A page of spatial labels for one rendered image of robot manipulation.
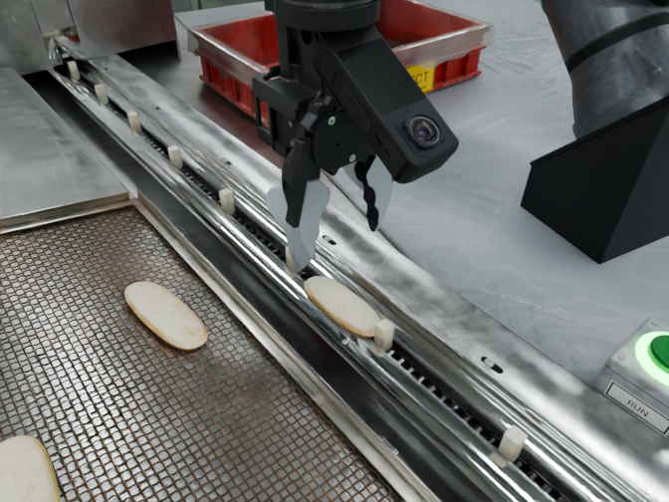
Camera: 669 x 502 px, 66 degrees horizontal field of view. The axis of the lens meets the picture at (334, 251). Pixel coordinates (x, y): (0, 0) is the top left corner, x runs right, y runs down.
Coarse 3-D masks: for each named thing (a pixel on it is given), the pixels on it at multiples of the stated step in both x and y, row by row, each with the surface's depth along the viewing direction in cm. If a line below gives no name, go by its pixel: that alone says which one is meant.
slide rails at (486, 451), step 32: (128, 128) 80; (160, 128) 80; (160, 160) 72; (192, 160) 72; (192, 192) 66; (224, 224) 61; (320, 256) 57; (352, 288) 53; (384, 352) 46; (416, 352) 46; (416, 384) 44; (448, 384) 44; (480, 384) 44; (448, 416) 41; (512, 416) 41; (480, 448) 39; (544, 448) 39; (512, 480) 38; (576, 480) 38
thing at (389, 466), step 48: (0, 240) 49; (96, 288) 45; (48, 336) 40; (96, 336) 41; (96, 384) 37; (288, 384) 39; (0, 432) 33; (144, 432) 34; (336, 432) 36; (144, 480) 31; (192, 480) 32; (336, 480) 33
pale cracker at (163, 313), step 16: (128, 288) 45; (144, 288) 44; (160, 288) 45; (128, 304) 43; (144, 304) 43; (160, 304) 43; (176, 304) 43; (144, 320) 42; (160, 320) 42; (176, 320) 42; (192, 320) 42; (160, 336) 41; (176, 336) 41; (192, 336) 41
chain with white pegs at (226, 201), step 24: (72, 72) 96; (96, 96) 92; (240, 216) 64; (264, 240) 60; (288, 264) 56; (384, 336) 46; (408, 360) 47; (432, 384) 45; (456, 408) 43; (480, 432) 42
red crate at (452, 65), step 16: (480, 48) 98; (208, 64) 95; (272, 64) 107; (448, 64) 95; (464, 64) 99; (208, 80) 97; (224, 80) 93; (448, 80) 98; (464, 80) 101; (224, 96) 94; (240, 96) 90
